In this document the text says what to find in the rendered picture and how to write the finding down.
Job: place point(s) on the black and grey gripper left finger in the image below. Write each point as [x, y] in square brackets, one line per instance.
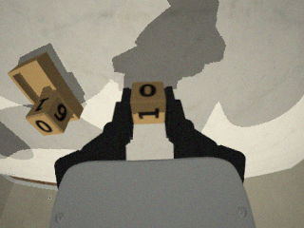
[109, 145]

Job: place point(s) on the brown wooden digit cube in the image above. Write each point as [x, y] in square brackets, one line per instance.
[148, 103]
[49, 115]

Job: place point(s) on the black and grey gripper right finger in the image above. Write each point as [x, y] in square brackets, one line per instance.
[188, 141]

